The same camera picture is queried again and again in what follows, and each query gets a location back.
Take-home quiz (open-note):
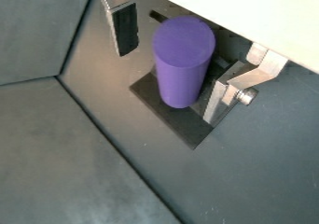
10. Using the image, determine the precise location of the black curved cradle stand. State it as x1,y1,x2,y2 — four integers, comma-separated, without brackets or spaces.
129,12,234,148

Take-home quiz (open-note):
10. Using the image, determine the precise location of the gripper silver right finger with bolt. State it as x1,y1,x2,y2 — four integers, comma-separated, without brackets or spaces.
202,43,288,127

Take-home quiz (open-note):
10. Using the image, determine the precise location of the purple cylinder block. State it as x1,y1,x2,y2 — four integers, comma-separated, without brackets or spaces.
152,16,216,108

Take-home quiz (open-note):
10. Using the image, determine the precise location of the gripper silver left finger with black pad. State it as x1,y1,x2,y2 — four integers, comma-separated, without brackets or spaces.
100,0,140,57

